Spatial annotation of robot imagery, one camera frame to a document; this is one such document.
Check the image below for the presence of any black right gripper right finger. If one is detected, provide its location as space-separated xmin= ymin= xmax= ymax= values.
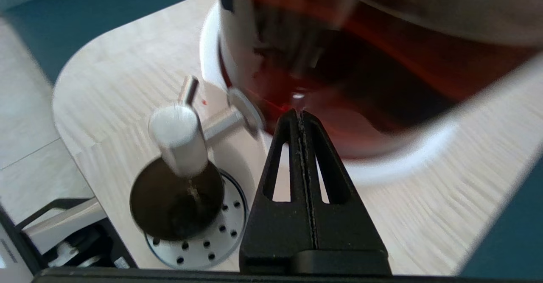
xmin=301 ymin=111 xmax=392 ymax=274

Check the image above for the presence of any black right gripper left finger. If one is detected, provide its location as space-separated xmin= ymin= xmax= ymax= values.
xmin=240 ymin=109 xmax=317 ymax=272

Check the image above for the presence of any black plastic cup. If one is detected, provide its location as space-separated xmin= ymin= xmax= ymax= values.
xmin=129 ymin=156 xmax=225 ymax=242

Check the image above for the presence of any large silver dispenser tap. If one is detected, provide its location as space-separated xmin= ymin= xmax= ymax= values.
xmin=148 ymin=75 xmax=266 ymax=178

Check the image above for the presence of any white black robot base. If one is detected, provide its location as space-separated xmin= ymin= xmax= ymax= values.
xmin=0 ymin=197 xmax=138 ymax=283

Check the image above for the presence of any large grey perforated drip tray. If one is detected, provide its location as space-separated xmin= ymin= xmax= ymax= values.
xmin=143 ymin=168 xmax=249 ymax=271

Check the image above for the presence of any large dispenser with dark tea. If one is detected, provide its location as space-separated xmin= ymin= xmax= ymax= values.
xmin=199 ymin=0 xmax=543 ymax=186

